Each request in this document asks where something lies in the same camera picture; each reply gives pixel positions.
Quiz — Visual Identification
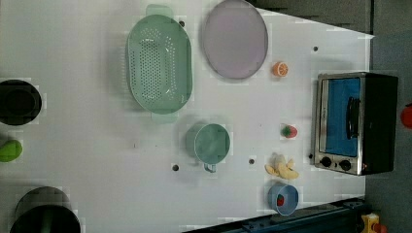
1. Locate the black cup with spatula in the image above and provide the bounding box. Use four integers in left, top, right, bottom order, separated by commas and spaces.
10, 186, 82, 233

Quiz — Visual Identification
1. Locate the blue bowl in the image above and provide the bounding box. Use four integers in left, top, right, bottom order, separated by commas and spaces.
267, 183, 298, 216

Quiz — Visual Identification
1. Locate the red strawberry toy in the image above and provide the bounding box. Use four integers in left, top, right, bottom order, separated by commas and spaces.
281, 124, 298, 139

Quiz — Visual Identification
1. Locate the green marker pen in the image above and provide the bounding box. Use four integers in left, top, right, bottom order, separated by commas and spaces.
0, 140, 22, 162

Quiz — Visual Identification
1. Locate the yellow toy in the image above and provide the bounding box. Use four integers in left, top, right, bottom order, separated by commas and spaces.
361, 214, 388, 233

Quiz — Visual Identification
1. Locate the green metal cup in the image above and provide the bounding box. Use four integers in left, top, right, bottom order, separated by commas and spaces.
186, 123, 231, 173

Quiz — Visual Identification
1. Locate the green plastic colander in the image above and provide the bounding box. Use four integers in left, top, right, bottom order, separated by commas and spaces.
125, 4, 192, 123

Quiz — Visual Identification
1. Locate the blue crate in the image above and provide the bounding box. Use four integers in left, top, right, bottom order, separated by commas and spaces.
184, 198, 371, 233

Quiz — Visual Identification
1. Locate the strawberry toy in bowl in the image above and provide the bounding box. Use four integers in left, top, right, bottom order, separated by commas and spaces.
277, 194, 285, 206

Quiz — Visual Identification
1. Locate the peeled banana toy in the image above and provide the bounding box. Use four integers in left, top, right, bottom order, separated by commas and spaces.
264, 154, 299, 181

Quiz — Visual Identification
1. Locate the orange slice toy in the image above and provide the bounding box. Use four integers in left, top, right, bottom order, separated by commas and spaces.
272, 62, 289, 77

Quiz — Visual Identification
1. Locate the black toaster oven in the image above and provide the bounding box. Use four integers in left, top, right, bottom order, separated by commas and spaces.
313, 72, 398, 176

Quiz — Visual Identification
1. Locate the purple round plate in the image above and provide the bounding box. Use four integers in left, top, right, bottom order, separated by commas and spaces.
201, 0, 268, 79

